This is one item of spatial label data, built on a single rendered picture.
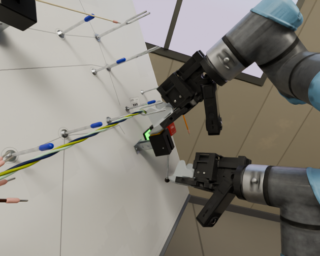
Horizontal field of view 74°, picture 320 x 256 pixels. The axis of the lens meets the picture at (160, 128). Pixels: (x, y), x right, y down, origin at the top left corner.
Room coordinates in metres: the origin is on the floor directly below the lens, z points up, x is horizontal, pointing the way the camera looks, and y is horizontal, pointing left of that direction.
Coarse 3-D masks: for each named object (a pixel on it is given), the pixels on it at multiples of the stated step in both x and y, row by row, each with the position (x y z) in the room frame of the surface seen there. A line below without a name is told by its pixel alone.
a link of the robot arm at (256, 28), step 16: (272, 0) 0.41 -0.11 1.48; (288, 0) 0.40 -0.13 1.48; (256, 16) 0.41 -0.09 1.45; (272, 16) 0.40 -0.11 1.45; (288, 16) 0.39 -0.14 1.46; (240, 32) 0.41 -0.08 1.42; (256, 32) 0.40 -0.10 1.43; (272, 32) 0.40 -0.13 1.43; (288, 32) 0.41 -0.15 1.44; (240, 48) 0.41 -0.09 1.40; (256, 48) 0.41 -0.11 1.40; (272, 48) 0.40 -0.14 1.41
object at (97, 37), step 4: (144, 12) 0.48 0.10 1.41; (148, 12) 0.50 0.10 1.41; (136, 16) 0.49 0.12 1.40; (140, 16) 0.50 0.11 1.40; (144, 16) 0.50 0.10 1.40; (128, 20) 0.49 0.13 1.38; (132, 20) 0.51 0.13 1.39; (136, 20) 0.51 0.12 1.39; (120, 24) 0.51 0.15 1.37; (124, 24) 0.50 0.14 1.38; (112, 28) 0.51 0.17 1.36; (116, 28) 0.51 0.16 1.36; (108, 32) 0.51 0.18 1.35; (96, 36) 0.52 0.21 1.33; (100, 36) 0.52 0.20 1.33
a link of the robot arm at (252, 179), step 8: (248, 168) 0.37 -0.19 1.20; (256, 168) 0.37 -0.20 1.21; (264, 168) 0.36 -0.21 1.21; (248, 176) 0.36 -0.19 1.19; (256, 176) 0.35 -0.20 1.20; (240, 184) 0.36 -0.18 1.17; (248, 184) 0.35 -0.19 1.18; (256, 184) 0.34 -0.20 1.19; (248, 192) 0.34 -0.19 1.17; (256, 192) 0.34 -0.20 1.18; (248, 200) 0.35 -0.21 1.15; (256, 200) 0.34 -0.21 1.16; (264, 200) 0.33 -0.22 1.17
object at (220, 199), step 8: (224, 184) 0.38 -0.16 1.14; (216, 192) 0.38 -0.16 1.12; (224, 192) 0.37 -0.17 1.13; (232, 192) 0.38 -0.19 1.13; (208, 200) 0.38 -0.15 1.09; (216, 200) 0.37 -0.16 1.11; (224, 200) 0.37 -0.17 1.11; (208, 208) 0.37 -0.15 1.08; (216, 208) 0.36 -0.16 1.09; (224, 208) 0.38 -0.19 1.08; (200, 216) 0.36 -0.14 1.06; (208, 216) 0.36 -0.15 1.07; (216, 216) 0.37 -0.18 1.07; (208, 224) 0.35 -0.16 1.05
